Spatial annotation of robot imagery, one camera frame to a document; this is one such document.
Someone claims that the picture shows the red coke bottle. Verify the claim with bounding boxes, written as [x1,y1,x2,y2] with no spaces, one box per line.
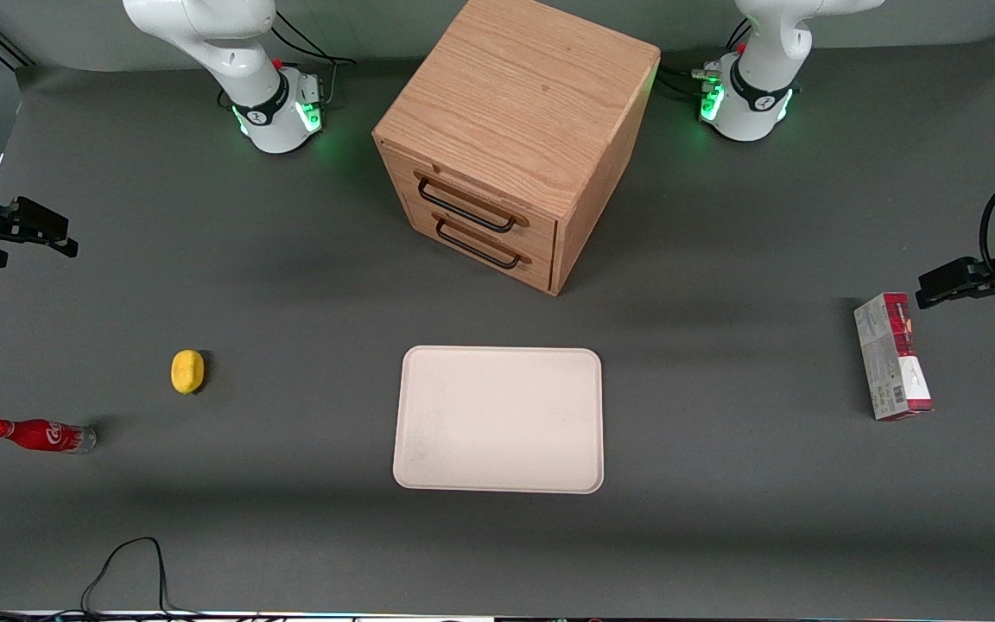
[0,418,98,455]

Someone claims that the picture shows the beige plastic tray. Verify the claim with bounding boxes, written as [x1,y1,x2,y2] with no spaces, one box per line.
[392,346,605,495]

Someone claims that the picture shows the white and red carton box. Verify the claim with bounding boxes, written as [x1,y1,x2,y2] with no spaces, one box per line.
[852,292,935,422]

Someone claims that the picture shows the yellow lemon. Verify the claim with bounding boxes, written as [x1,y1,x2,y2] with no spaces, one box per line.
[170,349,206,396]

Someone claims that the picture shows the wooden two-drawer cabinet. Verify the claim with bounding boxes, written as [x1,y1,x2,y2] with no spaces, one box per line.
[372,0,662,297]

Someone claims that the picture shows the black aluminium frame rail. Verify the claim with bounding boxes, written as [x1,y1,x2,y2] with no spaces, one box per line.
[0,12,35,70]

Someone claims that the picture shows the black right arm base cables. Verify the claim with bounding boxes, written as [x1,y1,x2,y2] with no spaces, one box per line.
[269,9,358,111]

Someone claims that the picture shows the black arm base cables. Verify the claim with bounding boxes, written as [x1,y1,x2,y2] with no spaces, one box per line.
[656,19,752,101]
[269,9,358,111]

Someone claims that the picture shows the black left arm base cables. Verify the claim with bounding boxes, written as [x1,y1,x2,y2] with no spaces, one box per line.
[656,19,752,101]

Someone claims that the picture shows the black cable on table edge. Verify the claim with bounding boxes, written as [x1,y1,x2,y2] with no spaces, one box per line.
[0,536,205,622]

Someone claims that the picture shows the black metal drawer handle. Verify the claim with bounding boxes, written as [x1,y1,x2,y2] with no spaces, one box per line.
[416,175,519,234]
[434,217,523,270]

